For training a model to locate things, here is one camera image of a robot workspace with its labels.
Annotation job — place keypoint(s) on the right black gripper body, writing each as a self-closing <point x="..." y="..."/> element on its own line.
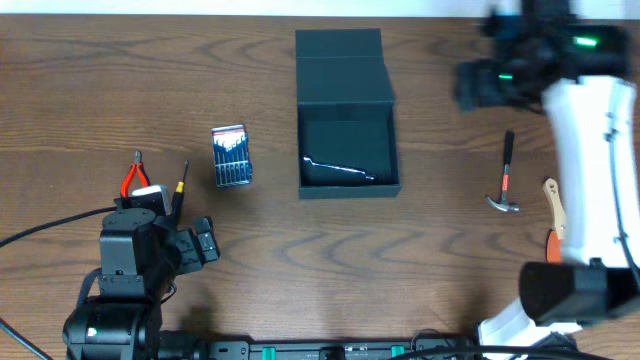
<point x="519" y="83"/>

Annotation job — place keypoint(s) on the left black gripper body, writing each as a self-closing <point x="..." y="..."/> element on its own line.
<point x="189" y="248"/>

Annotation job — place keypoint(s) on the blue drill bit case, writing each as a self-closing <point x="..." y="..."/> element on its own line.
<point x="230" y="145"/>

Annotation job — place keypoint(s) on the small claw hammer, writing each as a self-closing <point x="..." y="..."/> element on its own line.
<point x="502" y="204"/>

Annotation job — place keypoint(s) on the silver combination wrench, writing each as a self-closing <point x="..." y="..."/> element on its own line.
<point x="341" y="168"/>

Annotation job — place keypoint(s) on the orange scraper wooden handle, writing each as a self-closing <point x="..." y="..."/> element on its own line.
<point x="555" y="220"/>

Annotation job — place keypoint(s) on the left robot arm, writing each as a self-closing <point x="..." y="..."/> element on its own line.
<point x="118" y="312"/>

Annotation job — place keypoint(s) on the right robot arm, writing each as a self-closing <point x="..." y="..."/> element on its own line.
<point x="589" y="100"/>

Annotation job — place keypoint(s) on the black yellow screwdriver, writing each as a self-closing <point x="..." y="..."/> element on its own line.
<point x="178" y="196"/>

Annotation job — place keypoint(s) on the dark green open box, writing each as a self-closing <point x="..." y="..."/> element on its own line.
<point x="345" y="114"/>

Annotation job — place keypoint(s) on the red handled pliers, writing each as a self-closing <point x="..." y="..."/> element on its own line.
<point x="136" y="170"/>

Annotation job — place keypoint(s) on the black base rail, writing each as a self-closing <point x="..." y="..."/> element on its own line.
<point x="426" y="345"/>

